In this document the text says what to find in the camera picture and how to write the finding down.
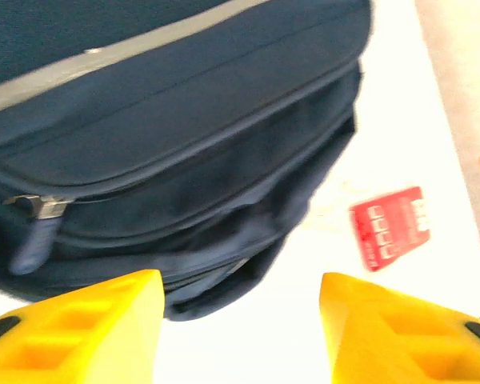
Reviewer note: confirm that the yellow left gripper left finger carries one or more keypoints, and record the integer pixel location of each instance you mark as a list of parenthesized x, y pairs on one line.
[(124, 328)]

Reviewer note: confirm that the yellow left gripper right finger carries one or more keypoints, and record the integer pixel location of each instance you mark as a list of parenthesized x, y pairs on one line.
[(356, 328)]

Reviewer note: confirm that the navy blue student backpack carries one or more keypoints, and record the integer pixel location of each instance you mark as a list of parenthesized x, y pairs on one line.
[(184, 120)]

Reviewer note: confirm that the red card packet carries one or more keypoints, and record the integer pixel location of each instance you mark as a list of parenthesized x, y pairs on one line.
[(388, 228)]

